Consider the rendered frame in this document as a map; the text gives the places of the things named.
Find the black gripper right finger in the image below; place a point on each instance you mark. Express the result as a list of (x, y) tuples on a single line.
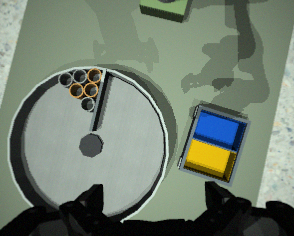
[(227, 214)]

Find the grey round turntable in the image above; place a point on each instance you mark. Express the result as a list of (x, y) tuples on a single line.
[(53, 155)]

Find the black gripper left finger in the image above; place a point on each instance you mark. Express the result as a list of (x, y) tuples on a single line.
[(81, 217)]

